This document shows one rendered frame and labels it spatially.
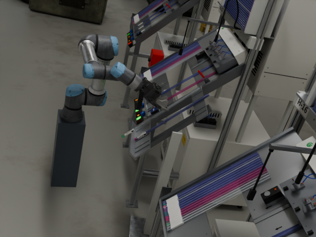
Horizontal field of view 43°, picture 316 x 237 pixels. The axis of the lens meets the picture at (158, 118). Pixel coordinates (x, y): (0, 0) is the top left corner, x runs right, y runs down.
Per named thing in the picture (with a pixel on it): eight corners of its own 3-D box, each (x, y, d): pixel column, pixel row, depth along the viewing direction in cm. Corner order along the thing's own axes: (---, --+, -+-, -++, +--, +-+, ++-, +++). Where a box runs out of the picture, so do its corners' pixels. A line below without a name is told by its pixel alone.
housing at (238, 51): (243, 73, 252) (234, 56, 245) (224, 45, 294) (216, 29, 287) (255, 67, 251) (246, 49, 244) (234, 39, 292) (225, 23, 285)
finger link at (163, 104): (174, 106, 207) (160, 96, 204) (166, 114, 209) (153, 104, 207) (174, 104, 210) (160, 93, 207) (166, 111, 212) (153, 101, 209)
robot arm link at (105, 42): (81, 97, 276) (94, 29, 240) (103, 98, 281) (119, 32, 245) (82, 109, 267) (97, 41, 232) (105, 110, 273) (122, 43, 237)
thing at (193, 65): (202, 94, 257) (198, 89, 254) (185, 55, 313) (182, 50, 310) (248, 68, 251) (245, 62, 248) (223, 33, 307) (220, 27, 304)
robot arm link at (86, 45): (75, 28, 238) (85, 63, 199) (94, 31, 242) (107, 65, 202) (73, 47, 244) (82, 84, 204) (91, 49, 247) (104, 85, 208)
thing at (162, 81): (150, 120, 263) (148, 116, 261) (143, 76, 319) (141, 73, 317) (176, 106, 259) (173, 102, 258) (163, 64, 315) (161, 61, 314)
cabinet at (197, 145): (168, 205, 301) (189, 137, 271) (158, 150, 360) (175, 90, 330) (248, 212, 314) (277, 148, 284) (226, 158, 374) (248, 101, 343)
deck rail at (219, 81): (151, 125, 262) (146, 118, 259) (151, 123, 264) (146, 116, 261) (249, 70, 249) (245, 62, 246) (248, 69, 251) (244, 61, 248)
